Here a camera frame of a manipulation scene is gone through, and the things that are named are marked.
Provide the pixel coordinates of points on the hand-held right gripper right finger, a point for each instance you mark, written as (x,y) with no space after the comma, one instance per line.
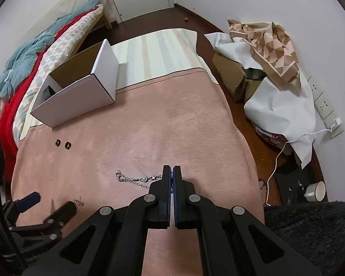
(176,184)

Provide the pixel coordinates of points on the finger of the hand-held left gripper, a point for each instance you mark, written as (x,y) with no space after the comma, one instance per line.
(31,199)
(62,210)

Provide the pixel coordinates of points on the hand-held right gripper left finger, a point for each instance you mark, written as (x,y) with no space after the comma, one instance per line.
(167,184)

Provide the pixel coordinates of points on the small silver earring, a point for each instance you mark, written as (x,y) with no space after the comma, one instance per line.
(79,202)

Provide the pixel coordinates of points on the pink blanket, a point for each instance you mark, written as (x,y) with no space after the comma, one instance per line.
(149,126)

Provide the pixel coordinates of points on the person's foot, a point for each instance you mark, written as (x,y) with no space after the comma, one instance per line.
(263,189)

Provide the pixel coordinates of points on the black item in box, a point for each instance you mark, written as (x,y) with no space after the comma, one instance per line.
(48,92)

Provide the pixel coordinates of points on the white cardboard box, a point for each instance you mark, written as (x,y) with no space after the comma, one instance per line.
(83,89)

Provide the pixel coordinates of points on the brown cardboard box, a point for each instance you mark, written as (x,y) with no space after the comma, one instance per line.
(233,74)

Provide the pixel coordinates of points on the cream striped sheet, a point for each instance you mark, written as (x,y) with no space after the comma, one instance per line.
(161,54)

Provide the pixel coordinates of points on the white cloth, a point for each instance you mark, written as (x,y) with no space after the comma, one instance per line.
(284,109)

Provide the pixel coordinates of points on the white mug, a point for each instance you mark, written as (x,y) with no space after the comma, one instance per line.
(316,192)

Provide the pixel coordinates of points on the black fuzzy clothing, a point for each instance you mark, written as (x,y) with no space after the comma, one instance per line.
(310,235)

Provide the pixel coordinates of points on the blue quilt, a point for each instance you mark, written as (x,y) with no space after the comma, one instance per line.
(31,49)

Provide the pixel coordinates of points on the grey patterned quilt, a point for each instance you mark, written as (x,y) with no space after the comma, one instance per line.
(60,46)

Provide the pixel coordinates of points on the brown checkered cloth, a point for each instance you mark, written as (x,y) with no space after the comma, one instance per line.
(270,49)

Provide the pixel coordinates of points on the white charger plug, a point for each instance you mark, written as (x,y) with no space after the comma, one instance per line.
(337,123)

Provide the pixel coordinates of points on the wall socket panel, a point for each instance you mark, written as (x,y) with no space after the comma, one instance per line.
(322,97)

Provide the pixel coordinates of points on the wooden bed frame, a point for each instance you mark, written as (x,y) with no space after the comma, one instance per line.
(103,20)

